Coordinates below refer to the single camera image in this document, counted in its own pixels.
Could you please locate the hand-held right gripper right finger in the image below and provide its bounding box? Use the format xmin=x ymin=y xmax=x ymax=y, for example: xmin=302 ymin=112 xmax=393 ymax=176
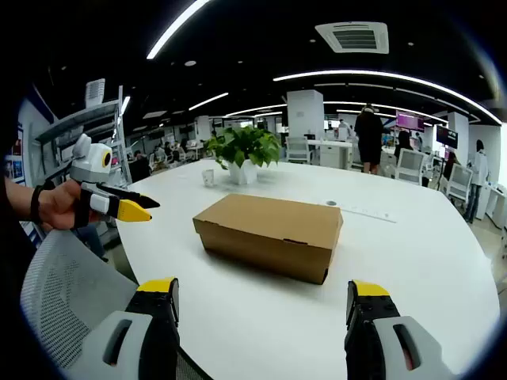
xmin=344 ymin=279 xmax=456 ymax=380

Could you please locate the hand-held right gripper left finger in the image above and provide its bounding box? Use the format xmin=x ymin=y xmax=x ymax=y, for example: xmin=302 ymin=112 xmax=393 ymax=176
xmin=65 ymin=277 xmax=181 ymax=380

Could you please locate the brown cardboard shoe box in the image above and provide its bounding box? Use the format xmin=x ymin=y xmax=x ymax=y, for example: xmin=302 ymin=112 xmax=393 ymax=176
xmin=193 ymin=193 xmax=344 ymax=285

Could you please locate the person's left hand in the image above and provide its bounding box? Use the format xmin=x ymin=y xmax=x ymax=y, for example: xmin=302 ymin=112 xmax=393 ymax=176
xmin=38 ymin=180 xmax=114 ymax=231

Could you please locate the grey metal shelf rack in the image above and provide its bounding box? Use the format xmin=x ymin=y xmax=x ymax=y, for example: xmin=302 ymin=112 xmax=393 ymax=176
xmin=33 ymin=85 xmax=134 ymax=187

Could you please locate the black wristband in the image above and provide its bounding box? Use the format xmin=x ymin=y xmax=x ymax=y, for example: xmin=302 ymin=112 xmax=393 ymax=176
xmin=30 ymin=184 xmax=45 ymax=225

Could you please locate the grey mesh office chair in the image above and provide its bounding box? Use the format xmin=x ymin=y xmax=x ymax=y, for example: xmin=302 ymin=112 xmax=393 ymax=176
xmin=19 ymin=228 xmax=140 ymax=371

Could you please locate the linear ceiling light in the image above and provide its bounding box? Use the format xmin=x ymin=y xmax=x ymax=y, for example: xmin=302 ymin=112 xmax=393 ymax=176
xmin=273 ymin=70 xmax=504 ymax=124
xmin=189 ymin=93 xmax=230 ymax=111
xmin=146 ymin=0 xmax=211 ymax=60

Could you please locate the green plant in white pot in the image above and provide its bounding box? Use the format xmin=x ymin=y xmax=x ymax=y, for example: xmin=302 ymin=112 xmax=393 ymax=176
xmin=204 ymin=126 xmax=282 ymax=186

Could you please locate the white office chair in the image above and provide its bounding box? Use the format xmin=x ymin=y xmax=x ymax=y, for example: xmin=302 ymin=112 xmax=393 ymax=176
xmin=447 ymin=162 xmax=475 ymax=203
xmin=395 ymin=148 xmax=425 ymax=185
xmin=285 ymin=136 xmax=312 ymax=164

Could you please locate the white office desk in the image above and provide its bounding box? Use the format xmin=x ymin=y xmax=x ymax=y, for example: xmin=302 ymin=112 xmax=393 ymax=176
xmin=307 ymin=139 xmax=353 ymax=169

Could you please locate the dark display screen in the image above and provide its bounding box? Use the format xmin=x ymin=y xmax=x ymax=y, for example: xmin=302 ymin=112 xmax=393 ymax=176
xmin=435 ymin=125 xmax=459 ymax=146

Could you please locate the purple display screen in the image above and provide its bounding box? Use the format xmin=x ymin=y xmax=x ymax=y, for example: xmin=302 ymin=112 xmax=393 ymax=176
xmin=395 ymin=110 xmax=425 ymax=130

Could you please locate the ceiling air conditioner vent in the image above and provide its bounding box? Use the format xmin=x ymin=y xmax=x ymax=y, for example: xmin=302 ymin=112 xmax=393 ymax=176
xmin=314 ymin=21 xmax=390 ymax=55

